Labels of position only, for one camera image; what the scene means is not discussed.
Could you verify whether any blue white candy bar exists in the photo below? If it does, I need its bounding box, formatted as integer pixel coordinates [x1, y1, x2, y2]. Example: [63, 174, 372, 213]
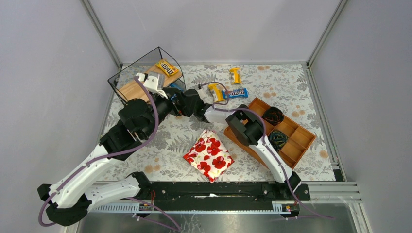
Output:
[171, 93, 178, 102]
[169, 83, 183, 91]

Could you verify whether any yellow candy bar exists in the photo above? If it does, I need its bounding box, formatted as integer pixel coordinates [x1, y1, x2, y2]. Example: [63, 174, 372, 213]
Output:
[207, 83, 225, 103]
[229, 67, 242, 84]

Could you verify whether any yellow m&m candy bag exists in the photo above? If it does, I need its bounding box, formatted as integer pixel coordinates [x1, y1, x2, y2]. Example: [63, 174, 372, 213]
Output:
[156, 59, 179, 77]

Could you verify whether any blue m&m candy bag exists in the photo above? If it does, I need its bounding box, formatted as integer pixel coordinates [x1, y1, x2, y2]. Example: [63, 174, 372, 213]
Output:
[222, 88, 248, 100]

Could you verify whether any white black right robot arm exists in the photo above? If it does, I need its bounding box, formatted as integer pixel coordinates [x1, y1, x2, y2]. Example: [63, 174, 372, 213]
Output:
[176, 89, 301, 194]

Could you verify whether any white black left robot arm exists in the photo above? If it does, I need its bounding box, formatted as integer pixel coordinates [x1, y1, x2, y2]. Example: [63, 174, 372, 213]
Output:
[37, 87, 204, 227]

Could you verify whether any red poppy folded cloth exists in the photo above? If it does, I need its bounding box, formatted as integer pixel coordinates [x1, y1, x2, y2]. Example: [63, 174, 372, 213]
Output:
[183, 129, 235, 183]

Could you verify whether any floral patterned table mat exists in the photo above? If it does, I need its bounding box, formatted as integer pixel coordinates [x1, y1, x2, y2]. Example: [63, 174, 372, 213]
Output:
[91, 64, 337, 183]

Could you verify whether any brown wooden divided tray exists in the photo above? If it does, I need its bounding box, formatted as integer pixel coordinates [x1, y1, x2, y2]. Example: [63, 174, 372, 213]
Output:
[224, 98, 316, 169]

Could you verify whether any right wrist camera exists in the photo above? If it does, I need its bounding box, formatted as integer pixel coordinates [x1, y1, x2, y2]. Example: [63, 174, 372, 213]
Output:
[197, 89, 207, 100]

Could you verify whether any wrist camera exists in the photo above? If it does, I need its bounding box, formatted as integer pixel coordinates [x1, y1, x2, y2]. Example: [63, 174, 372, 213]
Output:
[134, 71, 169, 99]
[197, 89, 207, 100]

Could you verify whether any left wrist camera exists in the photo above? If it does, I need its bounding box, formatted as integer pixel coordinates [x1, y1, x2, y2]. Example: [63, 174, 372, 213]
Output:
[134, 71, 169, 99]

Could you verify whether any black wire wooden shelf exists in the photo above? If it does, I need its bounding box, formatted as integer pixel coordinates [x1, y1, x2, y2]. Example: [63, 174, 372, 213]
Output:
[107, 46, 187, 104]

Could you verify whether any black coiled cable roll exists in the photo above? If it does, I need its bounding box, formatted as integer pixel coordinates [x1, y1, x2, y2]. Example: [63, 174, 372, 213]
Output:
[261, 106, 285, 127]

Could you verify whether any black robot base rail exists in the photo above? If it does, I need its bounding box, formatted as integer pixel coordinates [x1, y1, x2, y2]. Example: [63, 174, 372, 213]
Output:
[133, 182, 311, 211]

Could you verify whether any dark multicolour coiled cable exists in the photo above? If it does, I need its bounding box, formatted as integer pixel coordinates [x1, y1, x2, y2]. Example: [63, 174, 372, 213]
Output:
[266, 130, 290, 152]

